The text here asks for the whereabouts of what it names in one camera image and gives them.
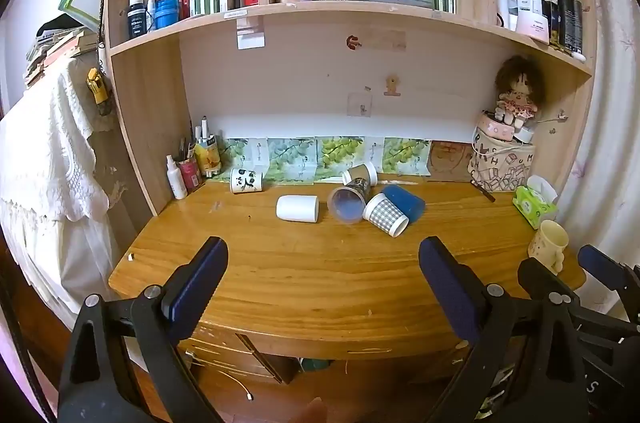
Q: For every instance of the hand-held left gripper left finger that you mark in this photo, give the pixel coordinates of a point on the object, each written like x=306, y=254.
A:
x=200, y=285

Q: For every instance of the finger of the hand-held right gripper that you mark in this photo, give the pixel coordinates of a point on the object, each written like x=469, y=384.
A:
x=600, y=263
x=542, y=280

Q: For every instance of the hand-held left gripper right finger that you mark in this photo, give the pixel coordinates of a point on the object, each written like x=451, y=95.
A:
x=450, y=288

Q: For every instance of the blue cup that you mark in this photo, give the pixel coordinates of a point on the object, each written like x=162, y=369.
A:
x=407, y=202

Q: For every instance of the checkered paper cup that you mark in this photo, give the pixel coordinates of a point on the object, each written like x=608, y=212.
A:
x=385, y=215

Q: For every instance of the white panda print cup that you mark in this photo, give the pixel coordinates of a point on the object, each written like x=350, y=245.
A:
x=246, y=180

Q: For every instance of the plain white cup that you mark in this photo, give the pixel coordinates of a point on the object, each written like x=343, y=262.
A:
x=297, y=208

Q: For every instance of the brown paper cup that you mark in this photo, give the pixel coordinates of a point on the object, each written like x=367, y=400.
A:
x=361, y=174

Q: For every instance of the cream mug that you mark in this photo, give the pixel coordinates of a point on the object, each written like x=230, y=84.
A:
x=547, y=245

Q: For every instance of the green tissue pack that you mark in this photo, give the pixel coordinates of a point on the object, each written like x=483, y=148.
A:
x=532, y=203

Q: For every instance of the black pen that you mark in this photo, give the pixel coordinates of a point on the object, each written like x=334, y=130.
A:
x=484, y=191

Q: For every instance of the white spray bottle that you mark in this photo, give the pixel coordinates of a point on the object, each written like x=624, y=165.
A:
x=176, y=180

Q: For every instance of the red pen holder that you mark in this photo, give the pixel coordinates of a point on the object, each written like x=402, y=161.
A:
x=189, y=174

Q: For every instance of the patterned fabric storage bag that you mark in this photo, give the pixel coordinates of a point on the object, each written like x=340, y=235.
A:
x=500, y=170

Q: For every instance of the brown card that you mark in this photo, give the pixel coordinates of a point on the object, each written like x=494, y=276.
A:
x=449, y=160

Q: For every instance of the yellow pen holder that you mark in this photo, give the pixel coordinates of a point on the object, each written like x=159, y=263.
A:
x=207, y=158

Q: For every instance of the floral white curtain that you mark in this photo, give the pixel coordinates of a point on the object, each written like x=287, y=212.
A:
x=610, y=128

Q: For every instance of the white marker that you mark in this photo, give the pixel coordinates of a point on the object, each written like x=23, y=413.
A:
x=204, y=128

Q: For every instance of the pink round tin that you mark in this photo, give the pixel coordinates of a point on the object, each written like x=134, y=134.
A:
x=494, y=129

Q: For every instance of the leaf print paper strip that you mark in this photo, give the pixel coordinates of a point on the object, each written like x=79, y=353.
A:
x=340, y=153

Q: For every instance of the wooden bookshelf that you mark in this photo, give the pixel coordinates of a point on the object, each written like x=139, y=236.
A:
x=145, y=103

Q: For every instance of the curly haired doll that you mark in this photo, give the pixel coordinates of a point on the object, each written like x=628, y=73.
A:
x=517, y=88

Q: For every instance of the white lace cloth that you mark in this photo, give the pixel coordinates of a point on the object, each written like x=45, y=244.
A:
x=50, y=153

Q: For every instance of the bear shaped clip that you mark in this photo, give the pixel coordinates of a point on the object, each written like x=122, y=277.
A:
x=393, y=85

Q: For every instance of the yellow toy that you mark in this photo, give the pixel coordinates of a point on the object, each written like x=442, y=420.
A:
x=97, y=89

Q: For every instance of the row of cosmetic bottles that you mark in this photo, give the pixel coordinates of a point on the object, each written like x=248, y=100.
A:
x=545, y=8

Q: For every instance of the red sticker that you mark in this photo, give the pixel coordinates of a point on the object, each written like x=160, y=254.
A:
x=354, y=42

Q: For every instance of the black bottle white cap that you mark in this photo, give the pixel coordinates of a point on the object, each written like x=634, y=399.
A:
x=136, y=18

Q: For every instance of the blue jar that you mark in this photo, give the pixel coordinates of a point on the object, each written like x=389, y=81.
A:
x=166, y=12

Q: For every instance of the stack of old books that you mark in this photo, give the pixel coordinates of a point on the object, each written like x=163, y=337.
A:
x=55, y=50

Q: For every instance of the small white bottle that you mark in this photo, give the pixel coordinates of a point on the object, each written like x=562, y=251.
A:
x=149, y=10

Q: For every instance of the clear wall hook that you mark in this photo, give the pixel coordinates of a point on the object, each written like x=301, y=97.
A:
x=361, y=104

